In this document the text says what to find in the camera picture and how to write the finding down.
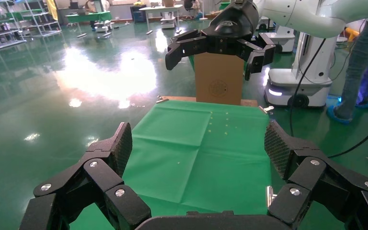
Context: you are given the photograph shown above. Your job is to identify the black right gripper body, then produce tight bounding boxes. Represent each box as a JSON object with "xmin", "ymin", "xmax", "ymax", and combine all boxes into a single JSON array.
[{"xmin": 202, "ymin": 0, "xmax": 261, "ymax": 58}]

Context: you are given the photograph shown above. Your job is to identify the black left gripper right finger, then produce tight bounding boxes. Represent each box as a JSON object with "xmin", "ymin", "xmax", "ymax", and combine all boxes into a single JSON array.
[{"xmin": 264, "ymin": 120, "xmax": 368, "ymax": 230}]

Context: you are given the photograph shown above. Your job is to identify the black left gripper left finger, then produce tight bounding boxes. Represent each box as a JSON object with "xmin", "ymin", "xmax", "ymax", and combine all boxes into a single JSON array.
[{"xmin": 19, "ymin": 122, "xmax": 153, "ymax": 230}]

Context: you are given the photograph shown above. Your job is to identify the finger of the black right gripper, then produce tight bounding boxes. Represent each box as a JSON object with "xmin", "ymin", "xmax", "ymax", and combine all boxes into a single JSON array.
[
  {"xmin": 165, "ymin": 29, "xmax": 209, "ymax": 71},
  {"xmin": 242, "ymin": 33, "xmax": 277, "ymax": 82}
]

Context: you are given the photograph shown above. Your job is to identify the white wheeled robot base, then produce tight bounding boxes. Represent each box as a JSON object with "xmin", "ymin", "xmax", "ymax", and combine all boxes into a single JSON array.
[{"xmin": 264, "ymin": 32, "xmax": 339, "ymax": 109}]

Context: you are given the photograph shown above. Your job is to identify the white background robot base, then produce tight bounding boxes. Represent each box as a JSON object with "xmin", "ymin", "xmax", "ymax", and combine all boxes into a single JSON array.
[{"xmin": 260, "ymin": 23, "xmax": 296, "ymax": 54}]

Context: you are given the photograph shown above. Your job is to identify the cardboard box with round logo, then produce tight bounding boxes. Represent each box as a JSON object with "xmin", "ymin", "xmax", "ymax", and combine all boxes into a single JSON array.
[{"xmin": 194, "ymin": 52, "xmax": 245, "ymax": 106}]

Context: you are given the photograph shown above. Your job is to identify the white background table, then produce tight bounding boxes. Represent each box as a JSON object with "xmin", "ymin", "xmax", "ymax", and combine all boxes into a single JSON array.
[{"xmin": 138, "ymin": 3, "xmax": 185, "ymax": 35}]

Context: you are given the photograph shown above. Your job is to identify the person in blue jeans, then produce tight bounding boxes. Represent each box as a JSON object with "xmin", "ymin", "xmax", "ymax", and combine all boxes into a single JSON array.
[{"xmin": 326, "ymin": 16, "xmax": 368, "ymax": 125}]

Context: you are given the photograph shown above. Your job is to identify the green covered table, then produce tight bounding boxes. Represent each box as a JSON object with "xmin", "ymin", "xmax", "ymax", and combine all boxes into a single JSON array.
[{"xmin": 64, "ymin": 11, "xmax": 114, "ymax": 37}]

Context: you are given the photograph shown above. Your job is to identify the green table cloth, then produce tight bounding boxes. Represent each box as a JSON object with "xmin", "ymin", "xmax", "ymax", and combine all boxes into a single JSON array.
[{"xmin": 69, "ymin": 100, "xmax": 278, "ymax": 230}]

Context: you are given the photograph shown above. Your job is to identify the grey storage shelf rack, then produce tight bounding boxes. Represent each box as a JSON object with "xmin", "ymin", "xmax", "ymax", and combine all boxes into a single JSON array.
[
  {"xmin": 0, "ymin": 0, "xmax": 26, "ymax": 51},
  {"xmin": 22, "ymin": 0, "xmax": 63, "ymax": 38}
]

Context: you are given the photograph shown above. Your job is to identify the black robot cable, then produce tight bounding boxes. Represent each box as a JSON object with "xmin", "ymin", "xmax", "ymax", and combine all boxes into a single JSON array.
[{"xmin": 288, "ymin": 37, "xmax": 327, "ymax": 138}]

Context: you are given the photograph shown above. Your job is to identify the black floor cable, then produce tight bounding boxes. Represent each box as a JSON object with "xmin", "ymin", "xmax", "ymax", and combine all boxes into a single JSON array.
[{"xmin": 327, "ymin": 115, "xmax": 368, "ymax": 160}]

